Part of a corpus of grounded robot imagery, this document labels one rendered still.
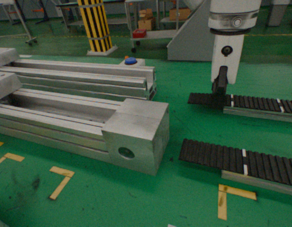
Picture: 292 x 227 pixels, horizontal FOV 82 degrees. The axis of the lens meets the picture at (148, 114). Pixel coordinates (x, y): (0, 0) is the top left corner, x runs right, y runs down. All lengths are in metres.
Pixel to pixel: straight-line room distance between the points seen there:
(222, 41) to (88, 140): 0.31
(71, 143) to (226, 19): 0.38
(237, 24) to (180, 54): 0.45
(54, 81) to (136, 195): 0.44
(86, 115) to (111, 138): 0.14
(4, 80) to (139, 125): 0.38
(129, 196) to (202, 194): 0.12
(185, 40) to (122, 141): 0.57
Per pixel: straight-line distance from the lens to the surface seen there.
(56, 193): 0.37
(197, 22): 0.75
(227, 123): 0.44
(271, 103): 0.48
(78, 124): 0.34
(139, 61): 0.64
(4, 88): 0.56
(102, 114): 0.38
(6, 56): 0.85
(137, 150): 0.28
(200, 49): 0.77
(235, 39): 0.37
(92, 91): 0.55
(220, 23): 0.37
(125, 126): 0.28
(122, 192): 0.32
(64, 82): 0.59
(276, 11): 5.35
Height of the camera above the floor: 1.06
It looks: 37 degrees down
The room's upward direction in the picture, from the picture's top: 6 degrees counter-clockwise
